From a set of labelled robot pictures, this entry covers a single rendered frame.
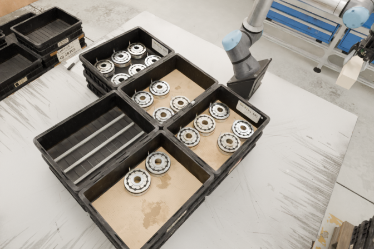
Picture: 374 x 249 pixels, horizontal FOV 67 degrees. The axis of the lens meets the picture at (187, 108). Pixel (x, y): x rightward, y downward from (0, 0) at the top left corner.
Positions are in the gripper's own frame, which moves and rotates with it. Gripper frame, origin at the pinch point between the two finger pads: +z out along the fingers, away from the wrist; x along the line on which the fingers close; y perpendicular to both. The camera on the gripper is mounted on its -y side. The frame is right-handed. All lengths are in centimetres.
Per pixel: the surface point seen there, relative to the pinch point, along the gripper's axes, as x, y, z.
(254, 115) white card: -27, 39, 20
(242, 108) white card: -33, 38, 20
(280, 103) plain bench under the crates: -20.1, 4.0, 38.9
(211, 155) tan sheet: -33, 66, 26
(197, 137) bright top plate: -42, 64, 23
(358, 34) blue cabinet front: 5, -138, 57
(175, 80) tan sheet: -71, 39, 26
